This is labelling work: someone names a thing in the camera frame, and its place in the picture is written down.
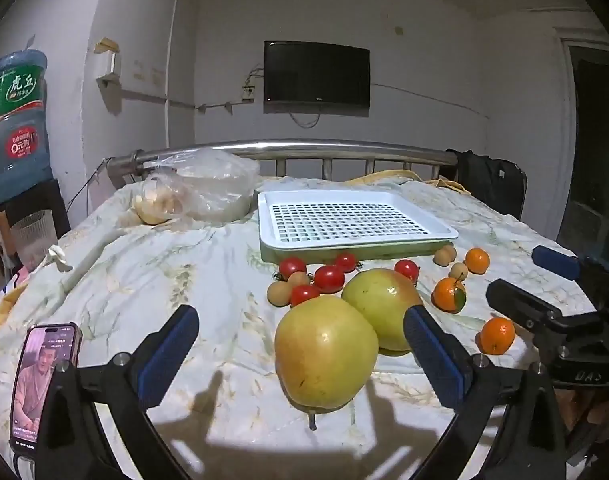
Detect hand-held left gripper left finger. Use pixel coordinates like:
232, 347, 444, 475
37, 304, 200, 480

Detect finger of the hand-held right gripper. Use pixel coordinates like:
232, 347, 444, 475
485, 279, 567, 336
531, 245, 609, 283

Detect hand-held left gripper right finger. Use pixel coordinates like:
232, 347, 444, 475
403, 306, 567, 480

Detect small orange mandarin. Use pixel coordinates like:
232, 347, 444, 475
479, 317, 516, 356
465, 248, 490, 275

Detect orange mandarin with green leaf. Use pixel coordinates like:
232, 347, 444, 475
431, 277, 467, 314

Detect green pear with red blush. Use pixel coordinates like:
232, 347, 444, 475
341, 268, 425, 357

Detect yellow-green pear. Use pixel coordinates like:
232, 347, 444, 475
274, 295, 380, 432

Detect white perforated plastic tray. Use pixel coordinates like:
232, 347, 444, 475
257, 190, 459, 263

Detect leaf print bed sheet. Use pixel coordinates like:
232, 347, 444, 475
0, 172, 605, 480

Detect black garment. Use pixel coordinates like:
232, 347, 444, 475
447, 149, 527, 221

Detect dark door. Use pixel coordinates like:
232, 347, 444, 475
557, 35, 609, 261

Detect smartphone with lit screen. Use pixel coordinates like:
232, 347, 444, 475
10, 323, 82, 461

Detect white crumpled paper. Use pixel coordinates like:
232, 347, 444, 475
43, 243, 74, 273

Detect pale yellow peeled fruit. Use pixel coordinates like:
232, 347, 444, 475
133, 180, 185, 225

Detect clear plastic bag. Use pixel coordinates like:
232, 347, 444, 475
143, 149, 261, 223

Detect ribbed glass cup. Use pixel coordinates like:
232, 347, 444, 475
9, 209, 60, 273

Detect yellow cloth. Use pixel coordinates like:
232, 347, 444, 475
344, 169, 472, 196

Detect black water dispenser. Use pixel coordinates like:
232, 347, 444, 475
4, 178, 71, 246

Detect blue water cooler bottle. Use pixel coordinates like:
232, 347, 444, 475
0, 49, 54, 203

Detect metal bed rail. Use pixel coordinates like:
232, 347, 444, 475
107, 140, 460, 181

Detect white wall conduit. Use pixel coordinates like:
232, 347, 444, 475
119, 87, 265, 112

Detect television cable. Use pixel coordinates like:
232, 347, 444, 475
289, 110, 321, 129

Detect white wall box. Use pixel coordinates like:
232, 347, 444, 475
95, 37, 122, 86

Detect black wall television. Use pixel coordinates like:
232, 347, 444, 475
263, 40, 371, 116

